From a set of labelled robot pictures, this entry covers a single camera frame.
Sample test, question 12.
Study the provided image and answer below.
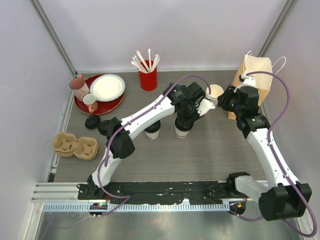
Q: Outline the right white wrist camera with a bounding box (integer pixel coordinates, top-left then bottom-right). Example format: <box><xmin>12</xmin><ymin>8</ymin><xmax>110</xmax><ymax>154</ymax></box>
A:
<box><xmin>233</xmin><ymin>73</ymin><xmax>256</xmax><ymax>93</ymax></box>

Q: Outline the brown paper bag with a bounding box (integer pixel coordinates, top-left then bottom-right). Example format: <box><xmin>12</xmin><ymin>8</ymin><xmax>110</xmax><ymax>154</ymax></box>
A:
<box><xmin>232</xmin><ymin>50</ymin><xmax>287</xmax><ymax>107</ymax></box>

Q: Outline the red round plate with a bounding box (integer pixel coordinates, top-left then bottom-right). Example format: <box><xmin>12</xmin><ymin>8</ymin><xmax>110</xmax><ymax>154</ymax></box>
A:
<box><xmin>73</xmin><ymin>75</ymin><xmax>124</xmax><ymax>115</ymax></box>

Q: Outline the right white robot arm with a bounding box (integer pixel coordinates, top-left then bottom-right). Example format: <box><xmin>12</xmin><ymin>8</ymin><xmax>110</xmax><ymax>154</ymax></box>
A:
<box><xmin>218</xmin><ymin>77</ymin><xmax>312</xmax><ymax>221</ymax></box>

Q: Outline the blue leaf-shaped dish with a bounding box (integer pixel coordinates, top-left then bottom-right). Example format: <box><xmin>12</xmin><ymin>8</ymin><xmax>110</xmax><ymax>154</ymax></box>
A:
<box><xmin>168</xmin><ymin>82</ymin><xmax>187</xmax><ymax>93</ymax></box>

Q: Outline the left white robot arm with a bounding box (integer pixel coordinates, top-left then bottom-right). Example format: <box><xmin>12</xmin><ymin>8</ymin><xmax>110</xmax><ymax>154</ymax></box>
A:
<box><xmin>87</xmin><ymin>82</ymin><xmax>215</xmax><ymax>200</ymax></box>

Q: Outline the pink floral pitcher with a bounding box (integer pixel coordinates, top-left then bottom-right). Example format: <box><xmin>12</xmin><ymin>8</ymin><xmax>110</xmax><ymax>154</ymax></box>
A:
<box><xmin>69</xmin><ymin>74</ymin><xmax>90</xmax><ymax>102</ymax></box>

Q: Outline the white paper plate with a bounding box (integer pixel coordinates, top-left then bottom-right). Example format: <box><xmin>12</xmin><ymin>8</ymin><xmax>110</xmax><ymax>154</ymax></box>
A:
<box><xmin>90</xmin><ymin>74</ymin><xmax>126</xmax><ymax>102</ymax></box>

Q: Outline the bundle of wrapped straws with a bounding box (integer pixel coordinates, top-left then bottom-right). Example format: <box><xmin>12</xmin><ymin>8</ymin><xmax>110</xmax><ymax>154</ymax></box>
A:
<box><xmin>130</xmin><ymin>48</ymin><xmax>161</xmax><ymax>74</ymax></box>

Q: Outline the white paper cup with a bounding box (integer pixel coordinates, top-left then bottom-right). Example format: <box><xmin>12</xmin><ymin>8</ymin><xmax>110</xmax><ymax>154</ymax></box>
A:
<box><xmin>174</xmin><ymin>125</ymin><xmax>193</xmax><ymax>139</ymax></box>
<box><xmin>144</xmin><ymin>130</ymin><xmax>160</xmax><ymax>140</ymax></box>

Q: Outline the single black lid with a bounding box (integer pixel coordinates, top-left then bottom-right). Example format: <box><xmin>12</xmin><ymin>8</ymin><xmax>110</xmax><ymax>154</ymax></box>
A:
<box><xmin>84</xmin><ymin>115</ymin><xmax>101</xmax><ymax>130</ymax></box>

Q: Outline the stack of black lids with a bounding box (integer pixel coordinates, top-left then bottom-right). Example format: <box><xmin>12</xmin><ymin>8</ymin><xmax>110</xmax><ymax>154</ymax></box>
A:
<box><xmin>98</xmin><ymin>120</ymin><xmax>110</xmax><ymax>136</ymax></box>

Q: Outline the beige pulp cup carrier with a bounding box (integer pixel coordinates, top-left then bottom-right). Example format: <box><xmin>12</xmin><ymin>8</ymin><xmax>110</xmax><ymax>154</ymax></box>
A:
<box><xmin>51</xmin><ymin>132</ymin><xmax>99</xmax><ymax>161</ymax></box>

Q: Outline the red cylindrical straw holder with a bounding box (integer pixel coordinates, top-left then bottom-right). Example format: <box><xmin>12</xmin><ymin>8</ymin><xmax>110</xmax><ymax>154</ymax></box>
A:
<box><xmin>138</xmin><ymin>68</ymin><xmax>158</xmax><ymax>91</ymax></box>

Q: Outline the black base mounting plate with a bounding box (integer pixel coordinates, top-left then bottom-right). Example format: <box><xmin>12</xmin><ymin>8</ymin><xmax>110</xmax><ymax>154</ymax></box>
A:
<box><xmin>77</xmin><ymin>181</ymin><xmax>248</xmax><ymax>205</ymax></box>

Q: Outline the small pink-handled mug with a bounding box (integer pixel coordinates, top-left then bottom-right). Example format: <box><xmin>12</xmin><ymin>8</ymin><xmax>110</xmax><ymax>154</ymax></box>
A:
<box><xmin>82</xmin><ymin>93</ymin><xmax>98</xmax><ymax>113</ymax></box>

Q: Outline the stack of paper cups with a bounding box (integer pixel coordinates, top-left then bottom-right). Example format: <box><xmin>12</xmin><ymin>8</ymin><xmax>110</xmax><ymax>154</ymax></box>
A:
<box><xmin>206</xmin><ymin>84</ymin><xmax>224</xmax><ymax>106</ymax></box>

